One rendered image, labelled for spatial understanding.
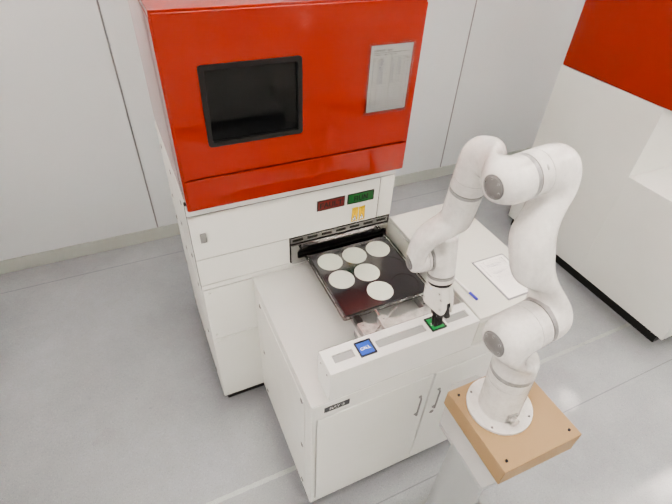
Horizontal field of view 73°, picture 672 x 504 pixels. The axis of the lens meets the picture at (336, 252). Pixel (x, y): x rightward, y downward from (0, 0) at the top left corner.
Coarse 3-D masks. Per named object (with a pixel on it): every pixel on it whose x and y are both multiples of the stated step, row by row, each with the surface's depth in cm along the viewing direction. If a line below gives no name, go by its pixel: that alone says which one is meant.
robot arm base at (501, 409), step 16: (480, 384) 140; (496, 384) 123; (480, 400) 134; (496, 400) 126; (512, 400) 123; (528, 400) 136; (480, 416) 132; (496, 416) 130; (512, 416) 128; (528, 416) 132; (496, 432) 128; (512, 432) 128
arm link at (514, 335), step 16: (528, 304) 110; (496, 320) 108; (512, 320) 106; (528, 320) 106; (544, 320) 107; (496, 336) 106; (512, 336) 104; (528, 336) 104; (544, 336) 106; (496, 352) 107; (512, 352) 105; (528, 352) 106; (496, 368) 120; (512, 368) 111; (528, 368) 113; (512, 384) 119; (528, 384) 119
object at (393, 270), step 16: (368, 240) 192; (384, 240) 192; (368, 256) 184; (384, 256) 184; (400, 256) 185; (320, 272) 175; (352, 272) 176; (384, 272) 177; (400, 272) 177; (336, 288) 169; (352, 288) 170; (400, 288) 171; (416, 288) 171; (352, 304) 164; (368, 304) 164
